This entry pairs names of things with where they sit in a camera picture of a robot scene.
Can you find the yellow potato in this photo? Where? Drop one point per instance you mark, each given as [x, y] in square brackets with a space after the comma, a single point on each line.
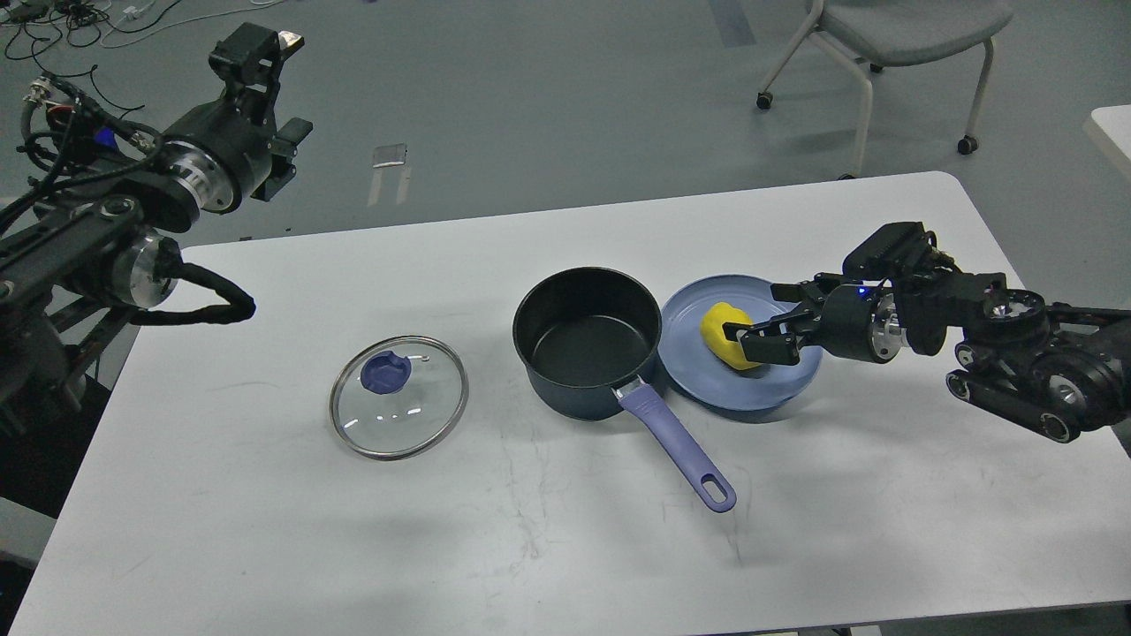
[712, 332]

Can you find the white side table corner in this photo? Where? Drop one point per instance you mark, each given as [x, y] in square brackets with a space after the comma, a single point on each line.
[1109, 128]

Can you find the dark blue saucepan purple handle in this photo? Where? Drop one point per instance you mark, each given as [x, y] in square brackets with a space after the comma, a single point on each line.
[588, 339]

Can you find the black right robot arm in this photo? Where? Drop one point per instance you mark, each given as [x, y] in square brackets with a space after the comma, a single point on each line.
[1054, 369]

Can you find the grey office chair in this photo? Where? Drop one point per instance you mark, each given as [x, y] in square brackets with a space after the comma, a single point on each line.
[867, 37]

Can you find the glass lid with purple knob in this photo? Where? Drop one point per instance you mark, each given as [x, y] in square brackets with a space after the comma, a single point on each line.
[399, 398]

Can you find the blue plate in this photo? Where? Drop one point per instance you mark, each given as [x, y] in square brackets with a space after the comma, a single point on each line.
[702, 376]

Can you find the small silver object on floor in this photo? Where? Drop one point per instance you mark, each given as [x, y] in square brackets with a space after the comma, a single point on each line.
[389, 156]

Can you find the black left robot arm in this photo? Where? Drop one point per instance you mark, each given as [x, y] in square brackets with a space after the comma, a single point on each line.
[90, 248]

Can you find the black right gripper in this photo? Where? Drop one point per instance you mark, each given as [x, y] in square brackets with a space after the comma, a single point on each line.
[849, 320]

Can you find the black box at left edge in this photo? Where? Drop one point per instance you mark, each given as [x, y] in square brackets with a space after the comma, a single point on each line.
[38, 469]

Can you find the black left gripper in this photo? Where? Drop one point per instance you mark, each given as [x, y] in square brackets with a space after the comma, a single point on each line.
[244, 154]

